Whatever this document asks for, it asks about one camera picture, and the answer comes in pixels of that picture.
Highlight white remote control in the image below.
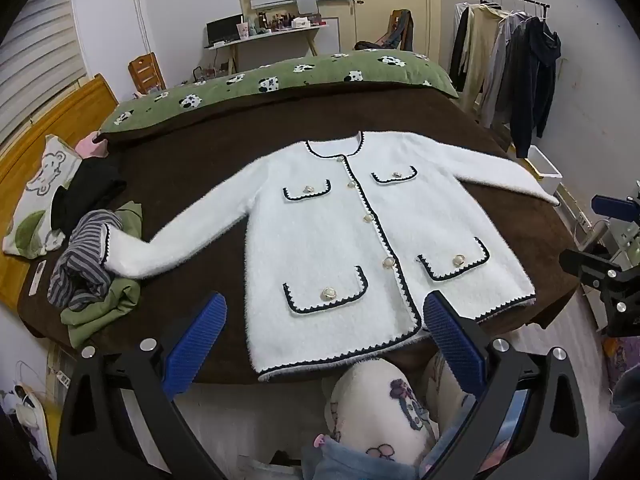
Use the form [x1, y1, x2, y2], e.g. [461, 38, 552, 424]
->
[29, 260, 47, 297]

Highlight white cardigan with black trim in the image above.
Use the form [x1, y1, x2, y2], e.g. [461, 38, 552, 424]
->
[102, 130, 561, 383]

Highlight black monitor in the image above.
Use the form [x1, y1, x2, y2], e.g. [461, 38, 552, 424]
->
[206, 14, 243, 46]

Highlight white desk with wooden legs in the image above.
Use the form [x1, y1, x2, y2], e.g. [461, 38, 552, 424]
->
[202, 22, 331, 73]

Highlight navy hanging hoodie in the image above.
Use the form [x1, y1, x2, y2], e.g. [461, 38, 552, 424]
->
[510, 17, 562, 158]

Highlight large white window blinds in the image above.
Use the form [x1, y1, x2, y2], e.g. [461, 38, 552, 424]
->
[0, 0, 88, 131]

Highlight black hanging garment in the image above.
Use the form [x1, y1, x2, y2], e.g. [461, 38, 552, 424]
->
[448, 5, 473, 92]

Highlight chair draped with clothes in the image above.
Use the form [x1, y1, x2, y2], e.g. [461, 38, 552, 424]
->
[377, 8, 415, 51]

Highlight grey striped garment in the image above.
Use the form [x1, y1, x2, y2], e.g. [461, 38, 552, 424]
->
[47, 209, 124, 311]

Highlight wooden headboard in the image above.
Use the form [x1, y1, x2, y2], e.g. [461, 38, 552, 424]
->
[0, 74, 121, 311]

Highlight blue denim cloth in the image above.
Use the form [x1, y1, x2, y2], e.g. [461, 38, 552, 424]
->
[300, 435, 436, 480]

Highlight white plastic bin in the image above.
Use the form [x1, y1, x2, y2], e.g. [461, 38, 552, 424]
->
[522, 144, 563, 196]

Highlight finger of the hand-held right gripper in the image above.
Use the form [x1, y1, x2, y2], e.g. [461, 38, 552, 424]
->
[591, 194, 640, 222]
[559, 249, 640, 338]

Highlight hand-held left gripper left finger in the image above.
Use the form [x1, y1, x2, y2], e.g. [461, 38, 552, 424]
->
[57, 292, 228, 480]

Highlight wooden chair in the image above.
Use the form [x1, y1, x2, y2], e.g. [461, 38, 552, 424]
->
[128, 52, 167, 98]

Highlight person's left leg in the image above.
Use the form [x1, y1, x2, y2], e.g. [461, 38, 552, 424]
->
[324, 357, 437, 466]

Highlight row of cosmetic bottles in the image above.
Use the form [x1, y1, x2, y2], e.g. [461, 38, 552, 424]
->
[256, 9, 296, 32]

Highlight brown fleece blanket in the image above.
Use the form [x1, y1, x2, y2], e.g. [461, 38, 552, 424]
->
[15, 77, 593, 386]

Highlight black cloth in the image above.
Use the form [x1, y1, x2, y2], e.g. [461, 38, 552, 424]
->
[51, 157, 127, 236]

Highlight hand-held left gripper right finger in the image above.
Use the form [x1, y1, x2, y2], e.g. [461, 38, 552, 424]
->
[417, 290, 601, 480]

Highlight bear print pillow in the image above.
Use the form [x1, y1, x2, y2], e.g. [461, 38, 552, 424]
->
[2, 134, 83, 260]

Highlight person's right leg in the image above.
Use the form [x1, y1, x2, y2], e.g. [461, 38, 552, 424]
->
[419, 352, 476, 441]

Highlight grey hanging garment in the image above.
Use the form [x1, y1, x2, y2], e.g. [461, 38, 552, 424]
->
[480, 10, 531, 128]

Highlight beige hanging garment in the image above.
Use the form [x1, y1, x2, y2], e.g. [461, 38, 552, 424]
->
[460, 4, 508, 113]

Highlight pink cloth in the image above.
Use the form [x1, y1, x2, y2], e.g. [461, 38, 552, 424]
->
[75, 132, 108, 158]

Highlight olive green garment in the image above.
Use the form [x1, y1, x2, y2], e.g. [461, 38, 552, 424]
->
[60, 200, 146, 348]

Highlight green cow print blanket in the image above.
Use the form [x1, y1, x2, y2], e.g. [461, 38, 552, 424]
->
[95, 51, 460, 143]

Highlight person's leg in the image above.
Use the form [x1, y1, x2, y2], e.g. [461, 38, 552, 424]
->
[324, 357, 437, 466]
[419, 352, 476, 441]

